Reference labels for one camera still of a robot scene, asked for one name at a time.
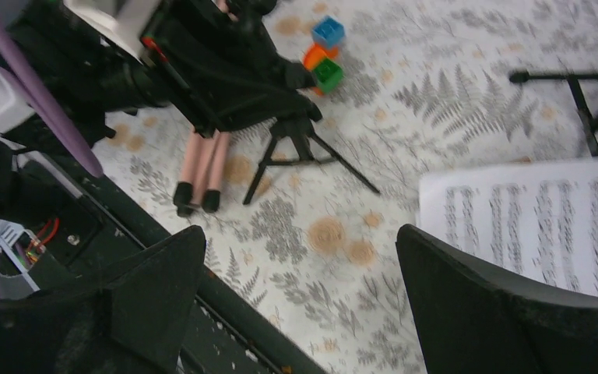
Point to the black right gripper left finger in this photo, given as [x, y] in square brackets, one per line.
[128, 317]

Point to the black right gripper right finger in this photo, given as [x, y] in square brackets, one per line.
[472, 316]

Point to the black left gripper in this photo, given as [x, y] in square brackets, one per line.
[221, 69]

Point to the pink music stand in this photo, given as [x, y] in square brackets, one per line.
[200, 177]

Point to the small black tripod stand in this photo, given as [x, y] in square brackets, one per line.
[300, 130]

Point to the sheet music page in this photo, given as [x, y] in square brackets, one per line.
[538, 220]

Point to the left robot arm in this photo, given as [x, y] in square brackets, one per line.
[79, 60]

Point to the orange curved toy piece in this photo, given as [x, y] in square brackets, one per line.
[315, 54]

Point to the green toy brick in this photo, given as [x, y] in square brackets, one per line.
[328, 75]

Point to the light blue toy brick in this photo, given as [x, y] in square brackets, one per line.
[328, 32]

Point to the floral patterned table mat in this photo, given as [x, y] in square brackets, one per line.
[425, 88]

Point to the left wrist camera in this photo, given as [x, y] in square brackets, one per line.
[120, 22]

